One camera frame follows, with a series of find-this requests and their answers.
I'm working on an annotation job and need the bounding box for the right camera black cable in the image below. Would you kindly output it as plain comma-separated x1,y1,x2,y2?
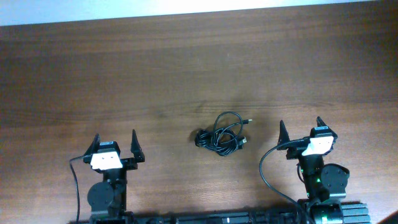
259,139,315,224

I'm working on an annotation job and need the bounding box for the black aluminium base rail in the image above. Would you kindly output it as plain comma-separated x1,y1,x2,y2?
67,202,373,224

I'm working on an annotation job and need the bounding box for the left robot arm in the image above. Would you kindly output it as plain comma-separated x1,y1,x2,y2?
83,131,145,223

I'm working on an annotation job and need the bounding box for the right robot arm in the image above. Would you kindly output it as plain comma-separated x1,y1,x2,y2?
277,117,349,223

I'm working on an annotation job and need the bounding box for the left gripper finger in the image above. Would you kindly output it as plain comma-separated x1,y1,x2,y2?
131,129,145,162
83,133,101,157

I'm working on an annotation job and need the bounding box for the black USB cable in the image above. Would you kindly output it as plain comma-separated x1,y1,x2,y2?
194,111,253,157

